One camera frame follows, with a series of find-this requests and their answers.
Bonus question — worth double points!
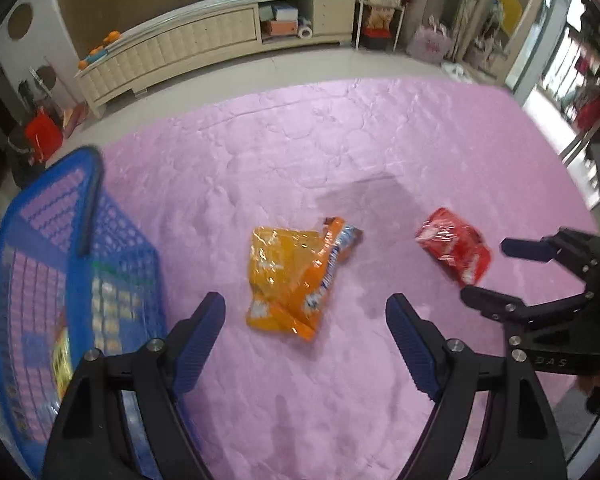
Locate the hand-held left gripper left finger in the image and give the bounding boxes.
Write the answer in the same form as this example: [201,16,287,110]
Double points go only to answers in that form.
[40,291,227,480]

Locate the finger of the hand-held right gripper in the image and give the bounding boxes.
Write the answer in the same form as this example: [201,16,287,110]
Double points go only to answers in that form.
[500,227,600,283]
[460,285,597,333]

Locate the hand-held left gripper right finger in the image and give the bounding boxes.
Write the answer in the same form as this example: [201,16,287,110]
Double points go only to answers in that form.
[385,293,568,480]

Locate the red glossy snack packet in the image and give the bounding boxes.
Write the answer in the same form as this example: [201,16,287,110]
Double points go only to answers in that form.
[414,206,492,286]

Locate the cream wafer packet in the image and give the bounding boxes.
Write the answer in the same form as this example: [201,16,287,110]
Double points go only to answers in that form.
[91,275,148,356]

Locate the orange snack packet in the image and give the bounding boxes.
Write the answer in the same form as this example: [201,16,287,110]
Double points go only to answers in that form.
[245,226,342,342]

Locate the orange candy bar wrapper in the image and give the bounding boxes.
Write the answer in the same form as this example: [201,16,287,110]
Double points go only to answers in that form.
[302,216,365,318]

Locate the blue plastic basket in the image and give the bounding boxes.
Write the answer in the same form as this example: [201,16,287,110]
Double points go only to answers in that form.
[0,146,201,480]

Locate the person's right hand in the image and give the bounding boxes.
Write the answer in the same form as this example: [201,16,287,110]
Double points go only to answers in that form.
[577,367,600,417]

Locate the red hanging clothing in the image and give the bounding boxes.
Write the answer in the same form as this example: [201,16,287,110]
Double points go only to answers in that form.
[575,87,600,132]

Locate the pink quilted blanket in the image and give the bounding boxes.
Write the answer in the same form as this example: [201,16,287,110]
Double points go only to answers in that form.
[100,77,600,480]

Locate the pink gift bag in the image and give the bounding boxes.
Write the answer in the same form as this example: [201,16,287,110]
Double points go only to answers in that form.
[407,22,454,64]

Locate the yellow hanging cloth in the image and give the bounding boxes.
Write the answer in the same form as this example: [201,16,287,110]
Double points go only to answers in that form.
[497,0,524,24]

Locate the red bucket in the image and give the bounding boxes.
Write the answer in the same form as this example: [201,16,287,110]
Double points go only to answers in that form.
[24,110,64,162]

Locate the red printed bag on rack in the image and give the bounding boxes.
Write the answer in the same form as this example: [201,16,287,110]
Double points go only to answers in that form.
[365,5,394,31]

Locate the white metal rack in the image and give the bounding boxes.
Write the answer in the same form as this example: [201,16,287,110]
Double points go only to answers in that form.
[354,0,414,52]

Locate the cream low cabinet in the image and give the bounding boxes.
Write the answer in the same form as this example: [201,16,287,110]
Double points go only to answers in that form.
[75,0,357,120]

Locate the orange fruits on cabinet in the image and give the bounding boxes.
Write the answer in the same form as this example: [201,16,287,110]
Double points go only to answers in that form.
[77,31,121,69]

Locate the orange flat box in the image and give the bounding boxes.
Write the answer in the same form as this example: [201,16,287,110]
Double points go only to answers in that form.
[262,20,299,37]

